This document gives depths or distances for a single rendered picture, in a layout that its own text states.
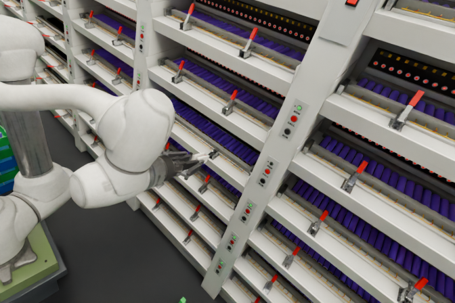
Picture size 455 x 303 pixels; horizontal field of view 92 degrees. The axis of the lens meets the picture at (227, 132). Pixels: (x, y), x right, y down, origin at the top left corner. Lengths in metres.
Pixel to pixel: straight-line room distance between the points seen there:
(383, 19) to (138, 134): 0.54
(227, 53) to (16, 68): 0.63
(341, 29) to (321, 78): 0.11
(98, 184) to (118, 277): 0.95
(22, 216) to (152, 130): 0.76
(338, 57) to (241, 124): 0.35
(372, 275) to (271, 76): 0.63
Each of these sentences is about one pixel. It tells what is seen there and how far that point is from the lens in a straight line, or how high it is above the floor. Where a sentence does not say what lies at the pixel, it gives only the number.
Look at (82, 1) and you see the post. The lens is 1.64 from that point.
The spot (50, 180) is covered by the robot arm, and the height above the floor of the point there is 0.52.
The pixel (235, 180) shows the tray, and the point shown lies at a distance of 0.83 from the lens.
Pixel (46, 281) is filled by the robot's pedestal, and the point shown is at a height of 0.20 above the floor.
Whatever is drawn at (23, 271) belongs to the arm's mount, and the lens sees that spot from 1.23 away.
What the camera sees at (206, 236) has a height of 0.35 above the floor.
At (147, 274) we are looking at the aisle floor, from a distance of 1.43.
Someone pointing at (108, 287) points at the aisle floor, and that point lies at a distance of 1.41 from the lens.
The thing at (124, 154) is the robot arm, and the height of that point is 0.99.
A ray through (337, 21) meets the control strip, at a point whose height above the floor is 1.32.
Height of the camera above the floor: 1.30
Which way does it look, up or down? 30 degrees down
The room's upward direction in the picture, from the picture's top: 18 degrees clockwise
